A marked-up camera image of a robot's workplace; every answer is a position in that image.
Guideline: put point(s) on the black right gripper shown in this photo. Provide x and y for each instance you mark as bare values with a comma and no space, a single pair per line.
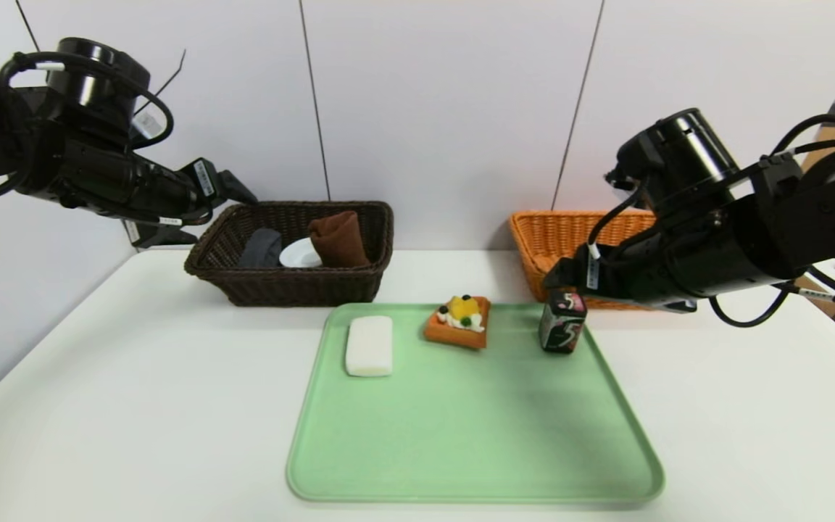
591,274

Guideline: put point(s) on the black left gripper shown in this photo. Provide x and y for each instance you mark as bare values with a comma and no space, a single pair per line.
205,179

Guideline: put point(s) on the black chewing gum box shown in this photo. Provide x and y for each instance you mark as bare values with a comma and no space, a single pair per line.
561,326

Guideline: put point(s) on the dark grey towel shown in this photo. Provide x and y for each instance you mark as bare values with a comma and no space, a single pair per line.
262,250

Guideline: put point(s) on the orange waffle with fruit topping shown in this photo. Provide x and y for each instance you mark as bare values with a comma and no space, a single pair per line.
457,330

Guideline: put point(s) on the brown towel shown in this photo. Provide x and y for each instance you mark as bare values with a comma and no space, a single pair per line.
341,239

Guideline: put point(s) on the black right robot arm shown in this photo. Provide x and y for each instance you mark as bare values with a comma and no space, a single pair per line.
809,217

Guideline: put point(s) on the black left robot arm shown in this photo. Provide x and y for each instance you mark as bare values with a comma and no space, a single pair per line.
33,159

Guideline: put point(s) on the orange wicker basket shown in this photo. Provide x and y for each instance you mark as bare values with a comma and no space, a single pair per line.
555,239

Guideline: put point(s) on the dark brown wicker basket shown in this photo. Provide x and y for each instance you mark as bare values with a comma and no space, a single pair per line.
287,286

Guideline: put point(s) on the light green plastic tray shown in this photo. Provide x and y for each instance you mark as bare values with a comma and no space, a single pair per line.
475,435

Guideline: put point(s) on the white soap bar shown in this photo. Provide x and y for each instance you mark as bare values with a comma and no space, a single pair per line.
369,346

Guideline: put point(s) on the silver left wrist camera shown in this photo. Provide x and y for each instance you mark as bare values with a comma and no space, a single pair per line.
147,127

